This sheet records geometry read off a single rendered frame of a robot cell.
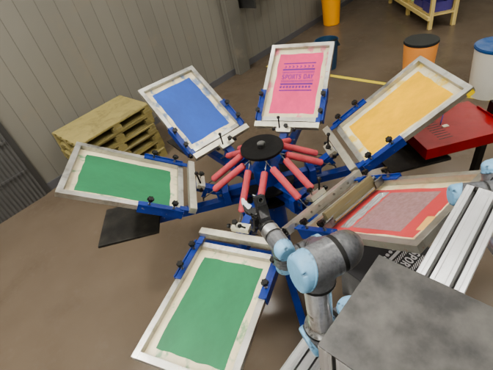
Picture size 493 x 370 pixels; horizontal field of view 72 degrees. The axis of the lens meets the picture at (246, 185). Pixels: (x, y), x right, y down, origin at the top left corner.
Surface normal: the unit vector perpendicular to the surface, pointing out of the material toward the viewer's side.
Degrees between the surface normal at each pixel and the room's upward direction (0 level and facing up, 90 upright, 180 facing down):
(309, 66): 32
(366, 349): 0
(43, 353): 0
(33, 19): 90
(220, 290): 0
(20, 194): 90
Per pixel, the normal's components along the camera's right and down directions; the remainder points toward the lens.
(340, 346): -0.18, -0.75
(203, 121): 0.17, -0.42
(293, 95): -0.34, -0.29
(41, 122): 0.73, 0.32
